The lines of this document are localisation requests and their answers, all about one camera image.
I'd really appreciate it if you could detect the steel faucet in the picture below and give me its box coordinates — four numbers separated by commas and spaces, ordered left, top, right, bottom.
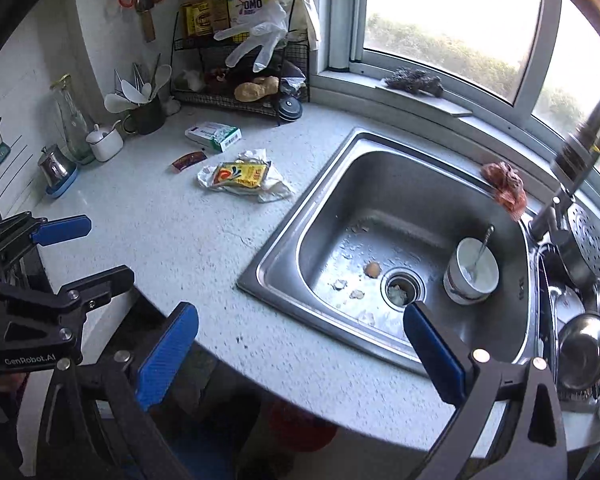
527, 87, 600, 243

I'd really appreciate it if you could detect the clear plastic glove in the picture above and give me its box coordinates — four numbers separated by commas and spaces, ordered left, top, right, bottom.
213, 0, 293, 73

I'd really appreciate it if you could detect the steel spoon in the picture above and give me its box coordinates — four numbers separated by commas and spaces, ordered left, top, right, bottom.
467, 224, 496, 281

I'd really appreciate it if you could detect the small steel pot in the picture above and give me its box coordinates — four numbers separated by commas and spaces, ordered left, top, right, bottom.
37, 145, 73, 186

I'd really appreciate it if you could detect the white rice paddle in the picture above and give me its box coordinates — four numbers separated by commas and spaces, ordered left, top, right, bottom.
152, 64, 173, 101

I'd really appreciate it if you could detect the red snack wrapper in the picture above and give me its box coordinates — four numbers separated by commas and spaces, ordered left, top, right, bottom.
171, 150, 208, 172

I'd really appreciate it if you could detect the white cardboard box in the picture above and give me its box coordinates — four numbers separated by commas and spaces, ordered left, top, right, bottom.
185, 121, 242, 153

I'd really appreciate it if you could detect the white ceramic bowl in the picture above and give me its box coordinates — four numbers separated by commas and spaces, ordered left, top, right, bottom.
455, 236, 500, 295
442, 260, 498, 307

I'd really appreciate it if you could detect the black round disc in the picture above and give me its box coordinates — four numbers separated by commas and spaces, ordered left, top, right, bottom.
276, 96, 303, 122

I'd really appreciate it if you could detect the person's left hand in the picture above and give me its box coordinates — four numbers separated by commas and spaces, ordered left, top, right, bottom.
0, 371, 31, 411

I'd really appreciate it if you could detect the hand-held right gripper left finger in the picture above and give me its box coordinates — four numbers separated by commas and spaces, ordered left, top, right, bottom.
35, 301, 201, 480

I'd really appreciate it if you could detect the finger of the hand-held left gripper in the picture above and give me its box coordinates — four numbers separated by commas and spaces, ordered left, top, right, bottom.
0, 211, 93, 263
0, 265, 137, 347

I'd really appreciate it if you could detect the bundle of steel chopsticks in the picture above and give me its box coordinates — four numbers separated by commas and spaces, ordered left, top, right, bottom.
114, 52, 162, 106

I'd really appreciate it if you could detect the large white ladle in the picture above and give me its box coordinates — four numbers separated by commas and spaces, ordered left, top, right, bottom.
104, 92, 133, 114

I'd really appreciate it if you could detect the blender wall sticker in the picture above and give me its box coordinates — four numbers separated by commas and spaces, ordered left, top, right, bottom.
0, 117, 31, 201

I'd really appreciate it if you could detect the steel steamer pot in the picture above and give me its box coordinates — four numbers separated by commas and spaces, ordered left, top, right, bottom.
535, 199, 600, 287

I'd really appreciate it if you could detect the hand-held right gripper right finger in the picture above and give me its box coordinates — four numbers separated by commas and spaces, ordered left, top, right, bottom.
402, 301, 568, 480

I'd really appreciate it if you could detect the clear oil bottle yellow label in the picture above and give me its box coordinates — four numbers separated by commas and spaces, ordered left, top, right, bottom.
179, 0, 197, 38
192, 0, 215, 37

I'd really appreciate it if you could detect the red trash bin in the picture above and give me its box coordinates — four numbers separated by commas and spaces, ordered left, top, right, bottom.
267, 400, 338, 453

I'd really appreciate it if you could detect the white ceramic spoon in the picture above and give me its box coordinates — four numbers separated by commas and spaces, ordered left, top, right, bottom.
120, 79, 147, 106

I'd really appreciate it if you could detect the steel kitchen sink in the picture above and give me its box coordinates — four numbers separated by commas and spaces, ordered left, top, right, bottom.
236, 126, 600, 413

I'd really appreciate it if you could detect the black plastic bag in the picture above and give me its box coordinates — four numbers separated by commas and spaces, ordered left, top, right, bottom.
279, 61, 307, 97

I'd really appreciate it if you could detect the blue plastic saucer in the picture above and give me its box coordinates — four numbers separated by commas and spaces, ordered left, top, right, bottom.
45, 165, 80, 198

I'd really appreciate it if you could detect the white ceramic sugar jar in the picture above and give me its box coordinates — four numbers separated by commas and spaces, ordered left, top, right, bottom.
86, 121, 125, 162

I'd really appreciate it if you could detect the black wire rack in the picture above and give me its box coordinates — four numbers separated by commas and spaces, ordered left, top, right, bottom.
169, 0, 312, 126

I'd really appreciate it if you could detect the wooden handled knife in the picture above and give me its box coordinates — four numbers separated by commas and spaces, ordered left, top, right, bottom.
137, 0, 157, 43

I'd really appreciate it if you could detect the dark green mug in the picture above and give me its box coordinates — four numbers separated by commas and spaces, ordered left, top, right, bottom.
122, 94, 167, 136

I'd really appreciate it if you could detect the white hanging rag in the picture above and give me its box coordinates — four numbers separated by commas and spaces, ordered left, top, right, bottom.
295, 0, 322, 52

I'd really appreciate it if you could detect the dark scouring pad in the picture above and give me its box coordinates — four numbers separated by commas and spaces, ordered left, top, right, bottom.
384, 66, 445, 98

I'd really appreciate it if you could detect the steel cooking pot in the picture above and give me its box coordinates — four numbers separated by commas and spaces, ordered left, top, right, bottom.
555, 312, 600, 393

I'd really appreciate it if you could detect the red dish cloth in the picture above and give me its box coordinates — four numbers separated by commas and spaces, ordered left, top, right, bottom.
481, 161, 528, 222

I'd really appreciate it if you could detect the sink drain strainer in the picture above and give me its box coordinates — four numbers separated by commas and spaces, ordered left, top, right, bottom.
380, 269, 426, 311

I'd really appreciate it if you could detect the ginger root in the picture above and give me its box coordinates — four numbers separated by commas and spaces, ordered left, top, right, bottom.
234, 76, 280, 102

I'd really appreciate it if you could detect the clear glass bottle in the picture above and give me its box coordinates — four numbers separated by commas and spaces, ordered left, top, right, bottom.
50, 75, 97, 166

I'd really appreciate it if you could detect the sliding glass window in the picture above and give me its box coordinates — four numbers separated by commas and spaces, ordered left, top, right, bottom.
325, 0, 600, 186

